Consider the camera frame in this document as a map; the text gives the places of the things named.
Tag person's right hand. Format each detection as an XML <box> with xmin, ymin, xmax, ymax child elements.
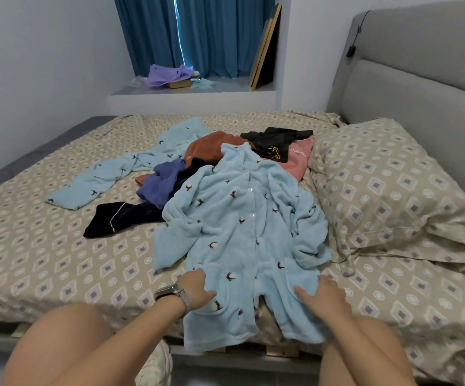
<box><xmin>293</xmin><ymin>274</ymin><xmax>353</xmax><ymax>323</ymax></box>

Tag person's left hand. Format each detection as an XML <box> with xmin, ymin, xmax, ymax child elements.
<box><xmin>174</xmin><ymin>268</ymin><xmax>219</xmax><ymax>313</ymax></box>

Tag light blue fleece garment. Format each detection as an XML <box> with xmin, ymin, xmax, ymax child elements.
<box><xmin>151</xmin><ymin>142</ymin><xmax>333</xmax><ymax>354</ymax></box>

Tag navy velvet garment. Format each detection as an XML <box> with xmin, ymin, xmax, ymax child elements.
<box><xmin>83</xmin><ymin>160</ymin><xmax>217</xmax><ymax>240</ymax></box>

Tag purple-blue garment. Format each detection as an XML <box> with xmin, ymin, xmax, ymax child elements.
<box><xmin>133</xmin><ymin>158</ymin><xmax>189</xmax><ymax>210</ymax></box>

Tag rust brown garment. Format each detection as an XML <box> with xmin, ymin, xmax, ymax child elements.
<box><xmin>183</xmin><ymin>130</ymin><xmax>251</xmax><ymax>171</ymax></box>

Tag pink shirt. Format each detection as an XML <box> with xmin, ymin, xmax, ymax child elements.
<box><xmin>279</xmin><ymin>136</ymin><xmax>316</xmax><ymax>183</ymax></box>

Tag light blue fleece pajama pants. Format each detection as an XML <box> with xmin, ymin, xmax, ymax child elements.
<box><xmin>46</xmin><ymin>116</ymin><xmax>213</xmax><ymax>211</ymax></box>

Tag bed with patterned beige sheet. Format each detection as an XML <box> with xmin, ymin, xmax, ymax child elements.
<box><xmin>0</xmin><ymin>0</ymin><xmax>465</xmax><ymax>386</ymax></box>

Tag black garment yellow print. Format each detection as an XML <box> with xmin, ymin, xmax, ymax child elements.
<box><xmin>240</xmin><ymin>127</ymin><xmax>314</xmax><ymax>164</ymax></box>

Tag person's left forearm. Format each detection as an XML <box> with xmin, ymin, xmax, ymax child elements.
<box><xmin>51</xmin><ymin>297</ymin><xmax>187</xmax><ymax>386</ymax></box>

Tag person's left leg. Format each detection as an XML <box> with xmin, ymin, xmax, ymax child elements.
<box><xmin>0</xmin><ymin>302</ymin><xmax>117</xmax><ymax>386</ymax></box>

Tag grey band wristwatch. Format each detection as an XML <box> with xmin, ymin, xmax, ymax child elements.
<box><xmin>154</xmin><ymin>283</ymin><xmax>192</xmax><ymax>314</ymax></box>

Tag white shoe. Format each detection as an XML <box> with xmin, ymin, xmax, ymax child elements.
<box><xmin>134</xmin><ymin>340</ymin><xmax>174</xmax><ymax>386</ymax></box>

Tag patterned beige pillow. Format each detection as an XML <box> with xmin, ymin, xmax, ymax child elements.
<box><xmin>306</xmin><ymin>117</ymin><xmax>465</xmax><ymax>266</ymax></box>

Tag purple cloth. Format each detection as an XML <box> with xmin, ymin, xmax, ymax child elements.
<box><xmin>146</xmin><ymin>63</ymin><xmax>195</xmax><ymax>87</ymax></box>

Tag grey upholstered headboard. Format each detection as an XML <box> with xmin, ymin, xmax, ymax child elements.
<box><xmin>326</xmin><ymin>0</ymin><xmax>465</xmax><ymax>270</ymax></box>

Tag leaning wooden picture frames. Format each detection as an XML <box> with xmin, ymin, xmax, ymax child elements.
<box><xmin>248</xmin><ymin>3</ymin><xmax>283</xmax><ymax>92</ymax></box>

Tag blue curtain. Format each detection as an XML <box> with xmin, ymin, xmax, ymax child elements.
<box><xmin>112</xmin><ymin>0</ymin><xmax>277</xmax><ymax>78</ymax></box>

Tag black cable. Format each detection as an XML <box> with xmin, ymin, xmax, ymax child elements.
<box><xmin>345</xmin><ymin>12</ymin><xmax>372</xmax><ymax>61</ymax></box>

